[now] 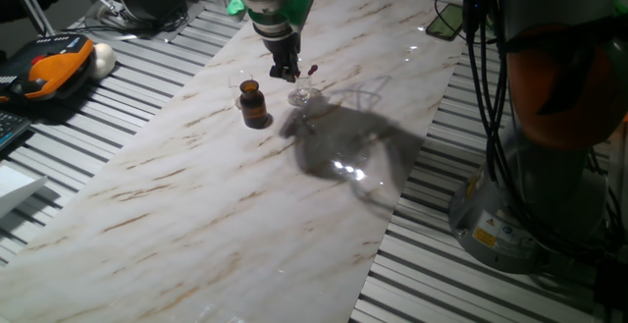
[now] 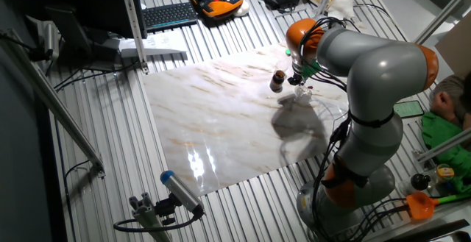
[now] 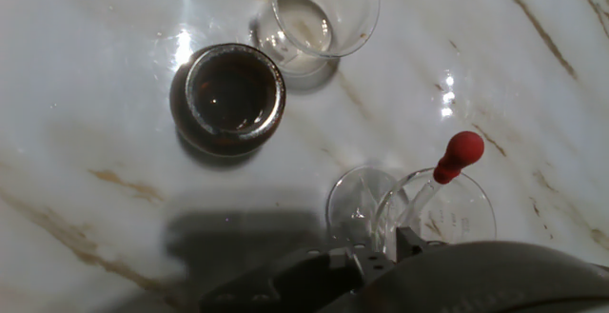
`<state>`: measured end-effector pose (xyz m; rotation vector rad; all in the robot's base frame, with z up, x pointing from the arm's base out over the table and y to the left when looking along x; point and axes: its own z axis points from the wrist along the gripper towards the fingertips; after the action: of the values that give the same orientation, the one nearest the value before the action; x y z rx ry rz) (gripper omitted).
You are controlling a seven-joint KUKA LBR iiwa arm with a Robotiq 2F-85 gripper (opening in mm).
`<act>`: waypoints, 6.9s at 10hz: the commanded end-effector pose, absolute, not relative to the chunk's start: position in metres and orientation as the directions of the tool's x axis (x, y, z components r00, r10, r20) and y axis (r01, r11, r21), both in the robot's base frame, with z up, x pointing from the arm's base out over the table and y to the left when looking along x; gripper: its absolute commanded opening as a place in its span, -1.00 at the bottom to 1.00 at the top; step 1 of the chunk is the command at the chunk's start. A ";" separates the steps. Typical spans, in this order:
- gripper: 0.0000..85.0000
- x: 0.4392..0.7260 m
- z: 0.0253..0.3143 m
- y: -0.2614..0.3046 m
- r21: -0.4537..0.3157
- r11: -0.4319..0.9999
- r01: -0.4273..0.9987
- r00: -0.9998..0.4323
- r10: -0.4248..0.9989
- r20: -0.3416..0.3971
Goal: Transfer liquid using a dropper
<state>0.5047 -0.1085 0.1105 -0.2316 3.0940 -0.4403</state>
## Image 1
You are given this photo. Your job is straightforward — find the brown glass bottle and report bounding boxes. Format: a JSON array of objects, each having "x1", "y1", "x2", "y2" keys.
[{"x1": 238, "y1": 79, "x2": 273, "y2": 131}]

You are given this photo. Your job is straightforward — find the metal tripod leg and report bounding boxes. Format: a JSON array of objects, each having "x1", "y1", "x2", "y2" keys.
[{"x1": 4, "y1": 0, "x2": 56, "y2": 38}]

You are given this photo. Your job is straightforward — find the black sleeved forearm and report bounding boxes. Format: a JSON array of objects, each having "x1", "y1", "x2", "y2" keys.
[{"x1": 0, "y1": 0, "x2": 53, "y2": 25}]

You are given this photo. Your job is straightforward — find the marble pattern board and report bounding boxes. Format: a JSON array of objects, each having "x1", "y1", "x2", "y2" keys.
[{"x1": 0, "y1": 0, "x2": 473, "y2": 323}]

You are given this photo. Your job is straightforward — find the white round plastic object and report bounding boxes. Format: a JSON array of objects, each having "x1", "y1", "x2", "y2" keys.
[{"x1": 87, "y1": 42, "x2": 118, "y2": 81}]

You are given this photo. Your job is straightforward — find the wide clear glass beaker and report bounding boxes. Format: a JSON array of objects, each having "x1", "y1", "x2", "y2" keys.
[{"x1": 287, "y1": 73, "x2": 324, "y2": 109}]

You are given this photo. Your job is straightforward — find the white paper sheet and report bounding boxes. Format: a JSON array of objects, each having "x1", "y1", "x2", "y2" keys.
[{"x1": 0, "y1": 164, "x2": 49, "y2": 220}]

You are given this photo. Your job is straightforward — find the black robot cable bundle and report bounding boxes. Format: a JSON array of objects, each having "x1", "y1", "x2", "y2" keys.
[{"x1": 434, "y1": 0, "x2": 619, "y2": 265}]

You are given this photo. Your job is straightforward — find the black cables by plate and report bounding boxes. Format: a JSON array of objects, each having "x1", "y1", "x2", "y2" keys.
[{"x1": 63, "y1": 8, "x2": 191, "y2": 37}]

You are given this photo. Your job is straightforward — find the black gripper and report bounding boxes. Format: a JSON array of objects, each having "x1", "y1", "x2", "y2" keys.
[{"x1": 262, "y1": 31, "x2": 302, "y2": 83}]

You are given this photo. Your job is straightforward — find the orange black teach pendant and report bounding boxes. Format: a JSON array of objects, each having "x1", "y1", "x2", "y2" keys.
[{"x1": 0, "y1": 32, "x2": 95, "y2": 104}]

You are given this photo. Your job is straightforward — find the dark computer keyboard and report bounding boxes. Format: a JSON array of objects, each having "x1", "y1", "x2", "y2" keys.
[{"x1": 0, "y1": 110, "x2": 33, "y2": 151}]

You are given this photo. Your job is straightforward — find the smartphone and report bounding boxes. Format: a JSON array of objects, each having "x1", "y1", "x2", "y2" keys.
[{"x1": 425, "y1": 2, "x2": 465, "y2": 43}]

